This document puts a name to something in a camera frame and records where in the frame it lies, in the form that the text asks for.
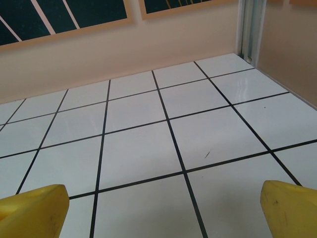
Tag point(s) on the aluminium corner post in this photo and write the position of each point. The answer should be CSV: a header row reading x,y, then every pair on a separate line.
x,y
250,27

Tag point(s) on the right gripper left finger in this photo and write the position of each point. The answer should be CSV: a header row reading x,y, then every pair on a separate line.
x,y
32,210

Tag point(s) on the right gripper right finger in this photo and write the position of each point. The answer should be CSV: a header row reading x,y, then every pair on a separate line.
x,y
289,210

